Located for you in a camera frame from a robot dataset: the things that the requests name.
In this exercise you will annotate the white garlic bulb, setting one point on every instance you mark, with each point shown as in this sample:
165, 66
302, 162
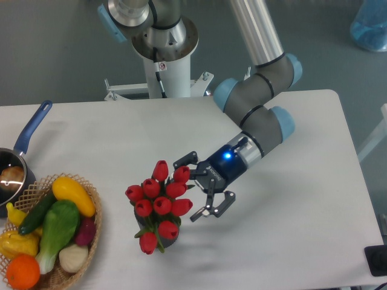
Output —
73, 257

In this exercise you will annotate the orange fruit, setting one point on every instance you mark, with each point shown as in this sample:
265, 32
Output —
23, 272

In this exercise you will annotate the red tulip bouquet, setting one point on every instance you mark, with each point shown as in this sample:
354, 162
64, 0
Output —
159, 200

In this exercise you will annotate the purple red radish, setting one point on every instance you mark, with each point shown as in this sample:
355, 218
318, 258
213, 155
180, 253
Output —
86, 232

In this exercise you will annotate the blue handled saucepan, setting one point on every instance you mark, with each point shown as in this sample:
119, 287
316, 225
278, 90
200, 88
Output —
15, 156

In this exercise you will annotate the dark grey ribbed vase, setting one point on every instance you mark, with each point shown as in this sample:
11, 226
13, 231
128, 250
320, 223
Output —
164, 241

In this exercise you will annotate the white metal base frame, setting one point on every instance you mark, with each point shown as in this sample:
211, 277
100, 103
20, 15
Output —
127, 89

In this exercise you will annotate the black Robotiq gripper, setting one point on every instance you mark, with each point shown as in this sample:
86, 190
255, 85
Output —
223, 167

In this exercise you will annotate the dark green cucumber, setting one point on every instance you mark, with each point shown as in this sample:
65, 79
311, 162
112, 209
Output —
36, 216

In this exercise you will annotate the yellow squash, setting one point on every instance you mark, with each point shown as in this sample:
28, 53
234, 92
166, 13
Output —
66, 188

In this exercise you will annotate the black device at edge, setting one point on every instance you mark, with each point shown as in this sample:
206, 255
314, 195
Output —
376, 258

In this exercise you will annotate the green bok choy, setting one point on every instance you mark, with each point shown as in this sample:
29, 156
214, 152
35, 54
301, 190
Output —
59, 227

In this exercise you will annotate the white frame at right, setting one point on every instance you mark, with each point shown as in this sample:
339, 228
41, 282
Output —
374, 138

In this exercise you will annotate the woven wicker basket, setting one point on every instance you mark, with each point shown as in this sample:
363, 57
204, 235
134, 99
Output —
59, 278

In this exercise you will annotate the blue plastic bag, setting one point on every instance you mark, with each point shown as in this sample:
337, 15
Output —
368, 29

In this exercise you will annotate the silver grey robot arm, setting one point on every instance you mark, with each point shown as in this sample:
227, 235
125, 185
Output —
244, 102

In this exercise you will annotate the brown bread roll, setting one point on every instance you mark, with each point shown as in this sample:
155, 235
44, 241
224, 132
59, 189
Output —
12, 178

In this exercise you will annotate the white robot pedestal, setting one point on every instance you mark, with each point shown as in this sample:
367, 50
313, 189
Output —
166, 55

